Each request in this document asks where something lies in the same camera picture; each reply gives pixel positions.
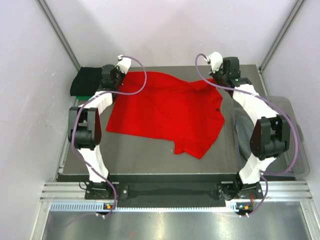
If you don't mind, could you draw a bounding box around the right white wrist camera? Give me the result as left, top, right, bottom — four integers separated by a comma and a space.
204, 51, 223, 73

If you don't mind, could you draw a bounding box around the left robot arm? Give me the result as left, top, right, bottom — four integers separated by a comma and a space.
67, 63, 129, 200

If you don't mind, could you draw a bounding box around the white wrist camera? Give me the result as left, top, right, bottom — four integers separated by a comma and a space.
115, 55, 132, 75
204, 51, 223, 73

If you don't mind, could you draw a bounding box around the folded green t shirt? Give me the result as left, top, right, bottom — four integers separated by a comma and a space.
75, 96, 91, 101

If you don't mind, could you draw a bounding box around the folded black t shirt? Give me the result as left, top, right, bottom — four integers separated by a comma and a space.
69, 67, 102, 97

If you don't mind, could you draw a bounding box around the grey t shirt in bin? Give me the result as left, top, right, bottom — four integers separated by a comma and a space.
234, 108, 254, 161

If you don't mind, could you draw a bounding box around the red t shirt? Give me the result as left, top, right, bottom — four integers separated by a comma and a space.
106, 71, 225, 159

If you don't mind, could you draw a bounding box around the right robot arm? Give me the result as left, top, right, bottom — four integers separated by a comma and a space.
208, 52, 290, 201

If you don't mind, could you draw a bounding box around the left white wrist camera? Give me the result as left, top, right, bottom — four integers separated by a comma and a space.
115, 55, 132, 75

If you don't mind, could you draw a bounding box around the grey slotted cable duct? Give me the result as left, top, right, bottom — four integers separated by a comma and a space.
50, 201, 239, 213

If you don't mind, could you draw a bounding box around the right corner aluminium post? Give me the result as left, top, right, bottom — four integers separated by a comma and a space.
258, 0, 307, 73

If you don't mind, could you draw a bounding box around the left corner aluminium post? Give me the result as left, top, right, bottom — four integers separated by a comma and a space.
36, 0, 81, 71

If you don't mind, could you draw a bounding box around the aluminium frame rail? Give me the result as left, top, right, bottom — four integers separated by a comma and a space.
40, 181, 313, 202

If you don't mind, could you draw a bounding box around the corner aluminium post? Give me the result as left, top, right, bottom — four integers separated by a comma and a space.
258, 0, 307, 73
36, 0, 81, 71

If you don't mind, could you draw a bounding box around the clear plastic bin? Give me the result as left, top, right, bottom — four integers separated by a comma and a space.
233, 96, 310, 178

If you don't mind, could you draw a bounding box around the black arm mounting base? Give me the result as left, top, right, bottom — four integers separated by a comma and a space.
85, 173, 263, 207

